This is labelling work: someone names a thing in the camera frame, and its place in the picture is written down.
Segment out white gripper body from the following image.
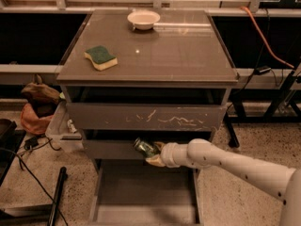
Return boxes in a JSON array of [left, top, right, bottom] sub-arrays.
[[160, 143, 180, 168]]

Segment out green soda can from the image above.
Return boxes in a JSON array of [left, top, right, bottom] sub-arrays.
[[133, 137, 160, 158]]

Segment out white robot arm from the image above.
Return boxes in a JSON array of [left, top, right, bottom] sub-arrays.
[[146, 138, 301, 226]]

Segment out grey bottom drawer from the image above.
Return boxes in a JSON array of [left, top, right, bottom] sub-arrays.
[[88, 160, 203, 226]]

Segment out grey drawer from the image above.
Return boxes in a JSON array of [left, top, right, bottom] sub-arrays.
[[88, 160, 203, 226], [83, 130, 212, 160], [67, 103, 226, 131]]

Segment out grey middle drawer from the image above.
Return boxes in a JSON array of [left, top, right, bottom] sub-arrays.
[[83, 130, 212, 160]]

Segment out grey drawer cabinet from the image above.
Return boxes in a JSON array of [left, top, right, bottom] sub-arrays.
[[55, 8, 240, 174]]

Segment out grey top drawer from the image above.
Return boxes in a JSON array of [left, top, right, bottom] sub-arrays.
[[67, 103, 226, 131]]

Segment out black metal stand leg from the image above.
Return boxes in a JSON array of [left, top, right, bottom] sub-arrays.
[[47, 167, 67, 226]]

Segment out clear plastic bin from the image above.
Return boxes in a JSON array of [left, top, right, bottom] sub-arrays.
[[45, 101, 83, 153]]

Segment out green yellow sponge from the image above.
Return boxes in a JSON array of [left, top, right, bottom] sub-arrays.
[[84, 45, 118, 71]]

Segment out black power adapter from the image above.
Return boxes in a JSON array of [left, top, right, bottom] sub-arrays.
[[255, 66, 271, 75]]

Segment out orange cloth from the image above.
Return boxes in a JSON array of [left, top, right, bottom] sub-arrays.
[[21, 103, 53, 136]]

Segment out white bowl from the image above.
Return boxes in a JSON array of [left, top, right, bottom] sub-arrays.
[[127, 10, 161, 31]]

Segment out brown cloth bag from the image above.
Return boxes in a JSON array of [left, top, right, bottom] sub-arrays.
[[21, 74, 60, 105]]

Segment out black table frame leg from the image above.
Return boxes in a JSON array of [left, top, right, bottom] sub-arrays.
[[223, 89, 246, 148]]

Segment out black floor cable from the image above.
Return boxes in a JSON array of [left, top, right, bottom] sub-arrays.
[[0, 135, 70, 226]]

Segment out orange cable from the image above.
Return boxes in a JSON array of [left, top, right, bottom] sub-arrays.
[[240, 5, 295, 70]]

